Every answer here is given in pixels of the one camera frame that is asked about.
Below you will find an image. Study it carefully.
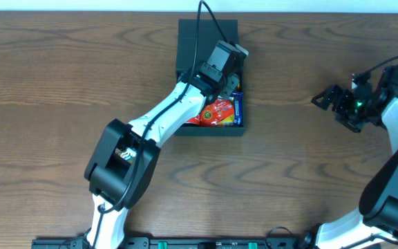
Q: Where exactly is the dark green open box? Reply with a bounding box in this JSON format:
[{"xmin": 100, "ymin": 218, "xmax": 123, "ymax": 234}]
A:
[{"xmin": 175, "ymin": 19, "xmax": 245, "ymax": 137}]

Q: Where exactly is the blue cookie pack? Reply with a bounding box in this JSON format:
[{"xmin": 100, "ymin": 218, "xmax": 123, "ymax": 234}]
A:
[{"xmin": 231, "ymin": 91, "xmax": 243, "ymax": 127}]

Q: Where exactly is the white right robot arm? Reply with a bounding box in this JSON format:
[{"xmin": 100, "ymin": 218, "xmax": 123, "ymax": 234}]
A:
[{"xmin": 298, "ymin": 65, "xmax": 398, "ymax": 248}]

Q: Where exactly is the red KitKat bar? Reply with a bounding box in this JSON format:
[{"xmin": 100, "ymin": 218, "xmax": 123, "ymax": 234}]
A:
[{"xmin": 115, "ymin": 148, "xmax": 137, "ymax": 163}]

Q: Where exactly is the red Pringles can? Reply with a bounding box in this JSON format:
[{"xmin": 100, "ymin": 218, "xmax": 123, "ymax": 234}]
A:
[{"xmin": 185, "ymin": 115, "xmax": 200, "ymax": 126}]

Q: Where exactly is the yellow snack bag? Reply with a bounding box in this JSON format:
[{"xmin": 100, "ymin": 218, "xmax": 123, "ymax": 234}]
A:
[{"xmin": 219, "ymin": 83, "xmax": 243, "ymax": 127}]

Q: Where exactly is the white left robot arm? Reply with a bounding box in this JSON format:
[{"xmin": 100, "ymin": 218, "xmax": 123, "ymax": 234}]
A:
[{"xmin": 84, "ymin": 40, "xmax": 249, "ymax": 248}]

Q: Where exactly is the red snack bag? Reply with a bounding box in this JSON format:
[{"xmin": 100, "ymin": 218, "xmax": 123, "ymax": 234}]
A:
[{"xmin": 200, "ymin": 99, "xmax": 231, "ymax": 127}]

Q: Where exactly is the black mounting rail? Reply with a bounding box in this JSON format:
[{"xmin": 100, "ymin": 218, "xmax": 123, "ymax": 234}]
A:
[{"xmin": 31, "ymin": 236, "xmax": 381, "ymax": 249}]

